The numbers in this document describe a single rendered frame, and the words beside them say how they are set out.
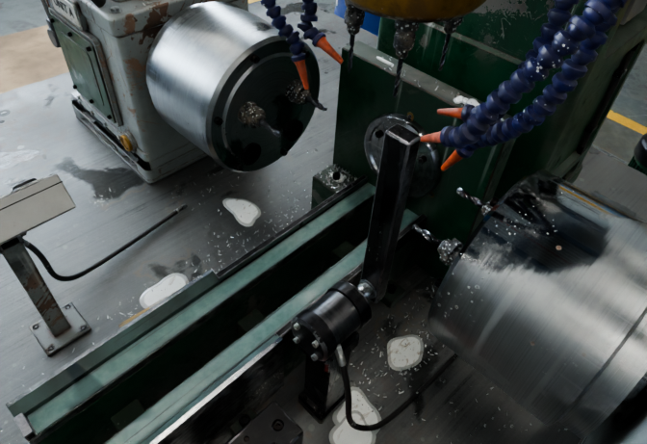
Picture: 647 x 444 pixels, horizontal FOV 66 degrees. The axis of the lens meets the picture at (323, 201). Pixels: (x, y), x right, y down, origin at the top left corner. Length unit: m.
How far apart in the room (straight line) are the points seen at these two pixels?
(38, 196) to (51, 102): 0.73
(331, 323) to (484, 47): 0.48
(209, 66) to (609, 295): 0.60
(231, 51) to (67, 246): 0.48
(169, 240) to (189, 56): 0.35
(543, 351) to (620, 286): 0.09
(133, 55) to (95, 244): 0.35
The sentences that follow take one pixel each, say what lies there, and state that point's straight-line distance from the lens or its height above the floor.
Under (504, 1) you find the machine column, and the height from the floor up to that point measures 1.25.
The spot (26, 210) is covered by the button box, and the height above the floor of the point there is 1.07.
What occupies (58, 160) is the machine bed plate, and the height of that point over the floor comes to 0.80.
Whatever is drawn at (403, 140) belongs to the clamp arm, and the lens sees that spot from 0.47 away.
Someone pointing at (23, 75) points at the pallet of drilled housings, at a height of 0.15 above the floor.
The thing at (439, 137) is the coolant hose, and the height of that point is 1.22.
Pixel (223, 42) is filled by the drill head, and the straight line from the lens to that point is 0.81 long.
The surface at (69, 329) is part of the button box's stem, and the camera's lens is 0.91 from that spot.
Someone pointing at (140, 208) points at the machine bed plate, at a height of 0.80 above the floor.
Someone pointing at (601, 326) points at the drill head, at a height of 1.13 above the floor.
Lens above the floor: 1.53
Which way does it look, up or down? 44 degrees down
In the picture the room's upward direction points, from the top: 4 degrees clockwise
